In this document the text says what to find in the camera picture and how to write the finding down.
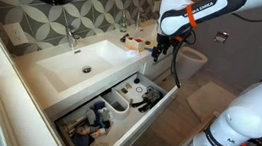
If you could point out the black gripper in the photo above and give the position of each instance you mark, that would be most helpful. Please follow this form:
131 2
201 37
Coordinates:
163 43

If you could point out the chrome faucet near window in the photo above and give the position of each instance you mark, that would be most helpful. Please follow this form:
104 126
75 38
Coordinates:
72 38

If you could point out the black round small object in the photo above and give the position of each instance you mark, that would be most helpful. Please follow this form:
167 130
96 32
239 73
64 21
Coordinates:
136 81

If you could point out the chrome toilet paper holder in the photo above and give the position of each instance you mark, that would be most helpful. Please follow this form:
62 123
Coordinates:
221 37

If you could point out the open white vanity drawer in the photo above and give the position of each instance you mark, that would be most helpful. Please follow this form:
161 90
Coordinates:
147 100

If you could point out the white wall outlet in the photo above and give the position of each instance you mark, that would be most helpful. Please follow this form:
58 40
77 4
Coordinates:
15 33

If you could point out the crumpled white tissue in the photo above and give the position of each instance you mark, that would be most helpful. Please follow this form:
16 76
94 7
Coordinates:
132 53

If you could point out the small dark square object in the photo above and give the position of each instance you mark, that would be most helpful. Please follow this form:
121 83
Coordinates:
124 90

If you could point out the white toilet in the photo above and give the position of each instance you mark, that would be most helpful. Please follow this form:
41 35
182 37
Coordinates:
189 62

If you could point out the closed white vanity drawers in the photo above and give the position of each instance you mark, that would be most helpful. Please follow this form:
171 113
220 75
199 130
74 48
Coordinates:
152 70

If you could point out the beige floor mat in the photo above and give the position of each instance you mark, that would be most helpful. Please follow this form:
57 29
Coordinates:
208 99

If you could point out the white square container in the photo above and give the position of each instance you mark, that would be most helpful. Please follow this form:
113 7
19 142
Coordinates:
135 44

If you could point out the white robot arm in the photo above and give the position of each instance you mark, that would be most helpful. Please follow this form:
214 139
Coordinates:
242 119

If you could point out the white rectangular sink basin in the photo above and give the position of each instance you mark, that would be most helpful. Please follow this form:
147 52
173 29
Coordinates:
64 71

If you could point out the blue cloth item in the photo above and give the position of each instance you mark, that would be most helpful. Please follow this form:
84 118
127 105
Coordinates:
148 50

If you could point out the white curved drawer divider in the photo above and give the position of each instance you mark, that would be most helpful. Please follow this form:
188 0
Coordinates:
116 104

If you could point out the clear glass soap bottle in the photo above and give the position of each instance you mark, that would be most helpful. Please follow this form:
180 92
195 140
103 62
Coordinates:
123 22

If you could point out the toiletries pile in drawer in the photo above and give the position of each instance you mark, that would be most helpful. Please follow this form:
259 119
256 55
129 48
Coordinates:
87 123

